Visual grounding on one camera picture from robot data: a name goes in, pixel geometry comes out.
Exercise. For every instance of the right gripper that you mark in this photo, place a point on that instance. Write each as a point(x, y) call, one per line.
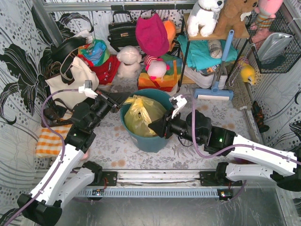
point(167, 127)

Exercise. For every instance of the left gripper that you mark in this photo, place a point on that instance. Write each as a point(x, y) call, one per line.
point(111, 102)

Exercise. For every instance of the teal trash bin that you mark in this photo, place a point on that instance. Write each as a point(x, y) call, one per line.
point(147, 144)

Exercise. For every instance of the yellow trash bag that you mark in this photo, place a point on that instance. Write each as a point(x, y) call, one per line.
point(142, 112)

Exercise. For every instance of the blue floor mop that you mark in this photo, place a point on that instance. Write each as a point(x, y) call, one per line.
point(214, 93)

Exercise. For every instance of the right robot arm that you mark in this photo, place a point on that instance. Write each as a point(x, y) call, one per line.
point(264, 163)

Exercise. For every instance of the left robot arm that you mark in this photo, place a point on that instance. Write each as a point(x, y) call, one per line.
point(45, 203)

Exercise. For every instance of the rainbow striped bag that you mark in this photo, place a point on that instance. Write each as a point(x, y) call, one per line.
point(170, 79)

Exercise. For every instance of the cream canvas tote bag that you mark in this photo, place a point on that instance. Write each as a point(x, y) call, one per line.
point(80, 72)

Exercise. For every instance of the colourful printed bag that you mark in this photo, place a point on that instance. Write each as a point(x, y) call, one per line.
point(94, 54)

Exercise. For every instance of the red cloth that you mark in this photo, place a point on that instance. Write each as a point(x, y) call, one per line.
point(107, 71)

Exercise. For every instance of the cream plush sheep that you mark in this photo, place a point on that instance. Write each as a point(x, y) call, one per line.
point(130, 60)

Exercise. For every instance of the pink white plush doll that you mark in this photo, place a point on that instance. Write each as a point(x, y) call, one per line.
point(155, 67)

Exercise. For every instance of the white sneakers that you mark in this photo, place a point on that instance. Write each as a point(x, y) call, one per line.
point(206, 81)

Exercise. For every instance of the black leather handbag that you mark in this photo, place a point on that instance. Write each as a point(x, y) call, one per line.
point(122, 34)

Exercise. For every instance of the pink rolled towel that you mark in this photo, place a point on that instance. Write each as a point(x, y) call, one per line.
point(85, 156)

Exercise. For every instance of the magenta fabric hat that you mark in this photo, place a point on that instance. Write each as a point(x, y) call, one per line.
point(151, 36)

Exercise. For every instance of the teal folded cloth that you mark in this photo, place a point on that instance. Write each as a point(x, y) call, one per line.
point(199, 57)

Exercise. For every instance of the orange checkered cloth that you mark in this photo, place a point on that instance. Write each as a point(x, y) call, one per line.
point(48, 145)

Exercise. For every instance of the purple orange sock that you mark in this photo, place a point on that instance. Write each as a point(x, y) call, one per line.
point(242, 161)

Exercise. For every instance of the orange plush toy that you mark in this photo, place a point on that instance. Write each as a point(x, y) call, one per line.
point(170, 30)

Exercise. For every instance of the yellow plush duck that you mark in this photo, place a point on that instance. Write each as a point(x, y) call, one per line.
point(247, 72)

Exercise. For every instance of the white plush dog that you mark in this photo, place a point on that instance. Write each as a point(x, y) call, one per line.
point(203, 17)

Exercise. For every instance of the brown teddy bear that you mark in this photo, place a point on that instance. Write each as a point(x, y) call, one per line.
point(233, 15)

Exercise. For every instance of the silver foil pouch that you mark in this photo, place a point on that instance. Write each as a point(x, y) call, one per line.
point(274, 45)

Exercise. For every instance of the pink plush toy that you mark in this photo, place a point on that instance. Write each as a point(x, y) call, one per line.
point(266, 14)

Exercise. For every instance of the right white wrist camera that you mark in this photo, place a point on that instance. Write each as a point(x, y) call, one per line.
point(178, 103)

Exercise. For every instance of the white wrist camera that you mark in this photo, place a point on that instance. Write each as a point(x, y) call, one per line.
point(178, 103)
point(87, 89)

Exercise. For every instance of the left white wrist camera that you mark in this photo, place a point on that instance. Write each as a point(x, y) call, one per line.
point(87, 89)

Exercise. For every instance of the aluminium front rail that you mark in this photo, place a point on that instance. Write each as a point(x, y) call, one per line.
point(160, 176)

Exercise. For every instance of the black wire basket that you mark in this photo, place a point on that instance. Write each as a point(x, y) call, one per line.
point(284, 62)

